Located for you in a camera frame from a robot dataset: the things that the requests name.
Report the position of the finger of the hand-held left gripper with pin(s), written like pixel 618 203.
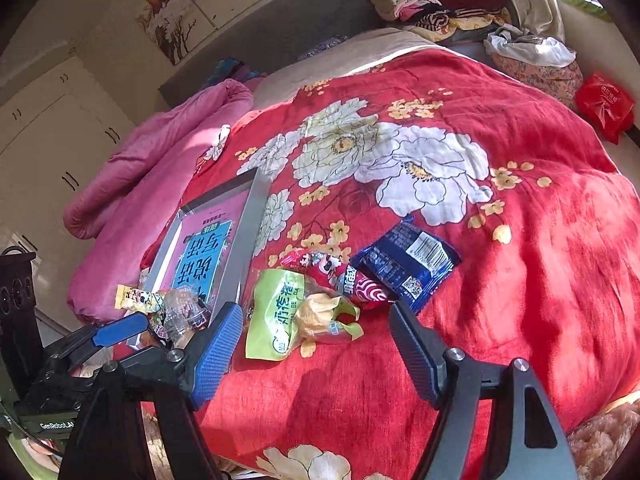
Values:
pixel 122 329

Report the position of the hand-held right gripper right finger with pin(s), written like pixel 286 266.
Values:
pixel 415 357

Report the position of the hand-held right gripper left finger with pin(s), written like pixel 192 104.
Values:
pixel 216 355

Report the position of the yellow cartoon snack packet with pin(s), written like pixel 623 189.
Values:
pixel 137 299

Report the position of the clear crinkled snack packet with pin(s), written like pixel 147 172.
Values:
pixel 185 307

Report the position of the green snack packet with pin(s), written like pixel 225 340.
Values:
pixel 275 315

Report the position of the dark blue snack packet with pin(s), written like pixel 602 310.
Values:
pixel 405 260

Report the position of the red snack packet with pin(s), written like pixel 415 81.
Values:
pixel 350 282

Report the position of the grey cardboard box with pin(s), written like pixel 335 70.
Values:
pixel 252 220

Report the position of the pink and blue book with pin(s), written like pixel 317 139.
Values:
pixel 205 255

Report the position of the red floral blanket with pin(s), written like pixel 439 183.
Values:
pixel 525 240

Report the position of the pink quilt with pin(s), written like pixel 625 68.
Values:
pixel 145 160

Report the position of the brown fluffy cloth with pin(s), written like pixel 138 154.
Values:
pixel 607 440

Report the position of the cream wardrobe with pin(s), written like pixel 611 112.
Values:
pixel 55 130

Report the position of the striped folded cloth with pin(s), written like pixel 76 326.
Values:
pixel 235 70

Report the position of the beige bed sheet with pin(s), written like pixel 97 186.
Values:
pixel 325 70

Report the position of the floral pillow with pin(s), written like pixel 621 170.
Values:
pixel 545 80

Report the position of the red plastic bag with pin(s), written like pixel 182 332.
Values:
pixel 605 102

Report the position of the dark floral cloth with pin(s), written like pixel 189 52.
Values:
pixel 322 47

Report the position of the white garment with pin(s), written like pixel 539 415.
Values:
pixel 535 47

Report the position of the grey padded headboard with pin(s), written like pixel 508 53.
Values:
pixel 310 10

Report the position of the pile of folded clothes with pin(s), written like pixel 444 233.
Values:
pixel 440 0

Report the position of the green window sill mat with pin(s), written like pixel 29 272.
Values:
pixel 582 0

